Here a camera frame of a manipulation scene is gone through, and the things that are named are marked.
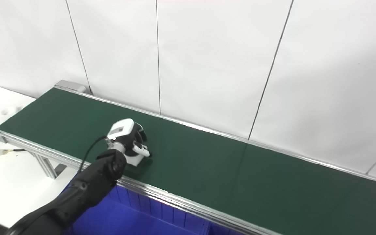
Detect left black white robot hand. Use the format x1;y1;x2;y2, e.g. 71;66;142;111
106;118;151;158

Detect white square part round hole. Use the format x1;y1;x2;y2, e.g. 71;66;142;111
126;152;145;168

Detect blue plastic bin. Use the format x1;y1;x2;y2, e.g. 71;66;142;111
62;183;241;235

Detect green conveyor belt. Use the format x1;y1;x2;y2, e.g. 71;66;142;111
0;80;376;235

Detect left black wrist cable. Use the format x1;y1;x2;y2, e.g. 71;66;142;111
79;135;108;172

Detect thin cable with white connector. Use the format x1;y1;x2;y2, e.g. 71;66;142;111
0;149;27;160

